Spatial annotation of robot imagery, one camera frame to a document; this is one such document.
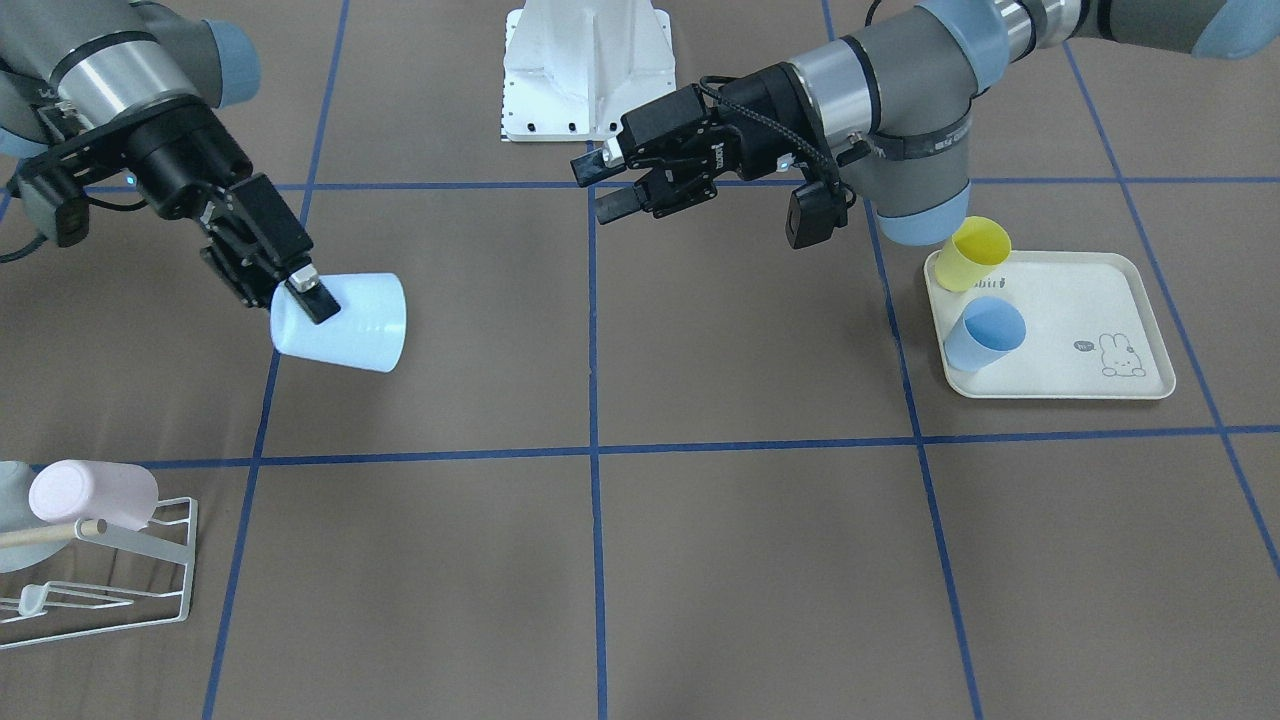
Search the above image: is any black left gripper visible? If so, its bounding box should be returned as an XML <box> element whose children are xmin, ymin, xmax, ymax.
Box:
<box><xmin>571</xmin><ymin>63</ymin><xmax>841</xmax><ymax>225</ymax></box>

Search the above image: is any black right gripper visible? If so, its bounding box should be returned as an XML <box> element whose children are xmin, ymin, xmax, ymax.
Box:
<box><xmin>123</xmin><ymin>99</ymin><xmax>340</xmax><ymax>325</ymax></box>

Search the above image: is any light blue cup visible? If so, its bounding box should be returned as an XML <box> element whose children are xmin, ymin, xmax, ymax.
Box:
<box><xmin>270</xmin><ymin>273</ymin><xmax>407</xmax><ymax>373</ymax></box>
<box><xmin>942</xmin><ymin>296</ymin><xmax>1027</xmax><ymax>372</ymax></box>

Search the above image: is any pink plastic cup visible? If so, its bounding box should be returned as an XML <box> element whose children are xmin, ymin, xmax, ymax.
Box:
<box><xmin>28</xmin><ymin>459</ymin><xmax>159</xmax><ymax>530</ymax></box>

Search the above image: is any grey plastic cup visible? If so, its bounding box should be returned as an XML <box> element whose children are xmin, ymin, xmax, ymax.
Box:
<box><xmin>1</xmin><ymin>460</ymin><xmax>58</xmax><ymax>573</ymax></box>

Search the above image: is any yellow plastic cup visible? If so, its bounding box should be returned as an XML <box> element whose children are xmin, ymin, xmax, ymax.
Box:
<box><xmin>934</xmin><ymin>217</ymin><xmax>1012</xmax><ymax>292</ymax></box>

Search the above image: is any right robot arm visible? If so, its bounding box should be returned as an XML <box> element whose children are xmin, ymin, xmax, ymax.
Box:
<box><xmin>1</xmin><ymin>1</ymin><xmax>340</xmax><ymax>324</ymax></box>

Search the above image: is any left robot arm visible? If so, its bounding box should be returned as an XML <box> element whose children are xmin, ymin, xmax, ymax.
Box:
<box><xmin>571</xmin><ymin>1</ymin><xmax>1279</xmax><ymax>249</ymax></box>

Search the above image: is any cream plastic tray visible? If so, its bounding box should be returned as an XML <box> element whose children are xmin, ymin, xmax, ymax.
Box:
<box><xmin>922</xmin><ymin>251</ymin><xmax>1176</xmax><ymax>400</ymax></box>

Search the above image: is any white camera mast base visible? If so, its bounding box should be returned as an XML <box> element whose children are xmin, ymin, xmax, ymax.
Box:
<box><xmin>500</xmin><ymin>1</ymin><xmax>676</xmax><ymax>143</ymax></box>

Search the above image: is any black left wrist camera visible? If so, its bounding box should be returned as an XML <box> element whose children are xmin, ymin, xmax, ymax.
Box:
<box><xmin>785</xmin><ymin>179</ymin><xmax>844</xmax><ymax>250</ymax></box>

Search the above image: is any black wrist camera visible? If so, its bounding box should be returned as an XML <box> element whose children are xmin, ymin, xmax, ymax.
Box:
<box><xmin>12</xmin><ymin>163</ymin><xmax>90</xmax><ymax>249</ymax></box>
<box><xmin>785</xmin><ymin>179</ymin><xmax>844</xmax><ymax>250</ymax></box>

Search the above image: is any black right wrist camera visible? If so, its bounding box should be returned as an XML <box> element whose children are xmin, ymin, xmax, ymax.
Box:
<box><xmin>12</xmin><ymin>163</ymin><xmax>90</xmax><ymax>249</ymax></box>

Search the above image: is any white wire cup rack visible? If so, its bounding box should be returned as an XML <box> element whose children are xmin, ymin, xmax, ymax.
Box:
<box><xmin>3</xmin><ymin>497</ymin><xmax>200</xmax><ymax>651</ymax></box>

